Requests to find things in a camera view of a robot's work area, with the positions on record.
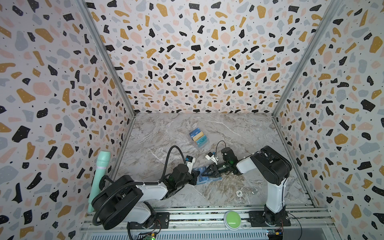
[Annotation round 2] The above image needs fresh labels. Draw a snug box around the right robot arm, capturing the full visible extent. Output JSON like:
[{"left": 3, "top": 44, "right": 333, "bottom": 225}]
[{"left": 202, "top": 146, "right": 293, "bottom": 228}]

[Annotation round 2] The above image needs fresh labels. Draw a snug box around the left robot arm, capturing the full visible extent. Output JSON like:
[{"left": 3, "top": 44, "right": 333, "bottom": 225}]
[{"left": 92, "top": 164, "right": 200, "bottom": 230}]

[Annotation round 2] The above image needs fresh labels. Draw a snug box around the white poker chip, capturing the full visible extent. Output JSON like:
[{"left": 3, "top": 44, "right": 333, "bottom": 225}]
[{"left": 236, "top": 190, "right": 243, "bottom": 198}]

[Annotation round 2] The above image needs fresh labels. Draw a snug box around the green push button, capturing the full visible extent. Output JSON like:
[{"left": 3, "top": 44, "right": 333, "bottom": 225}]
[{"left": 224, "top": 211, "right": 242, "bottom": 231}]

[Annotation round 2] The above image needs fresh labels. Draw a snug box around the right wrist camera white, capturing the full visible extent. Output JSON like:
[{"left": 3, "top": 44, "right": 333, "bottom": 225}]
[{"left": 205, "top": 152, "right": 218, "bottom": 164}]

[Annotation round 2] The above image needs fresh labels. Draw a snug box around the aluminium front rail frame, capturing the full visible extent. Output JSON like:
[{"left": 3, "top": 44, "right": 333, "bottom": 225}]
[{"left": 78, "top": 205, "right": 337, "bottom": 240}]

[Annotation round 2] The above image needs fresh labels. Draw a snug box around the mint green cylinder handle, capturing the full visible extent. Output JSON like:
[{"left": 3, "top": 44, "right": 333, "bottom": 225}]
[{"left": 87, "top": 151, "right": 111, "bottom": 213}]

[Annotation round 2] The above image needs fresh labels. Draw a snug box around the left black corrugated cable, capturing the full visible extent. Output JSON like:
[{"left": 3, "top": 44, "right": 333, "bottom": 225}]
[{"left": 92, "top": 145, "right": 187, "bottom": 226}]

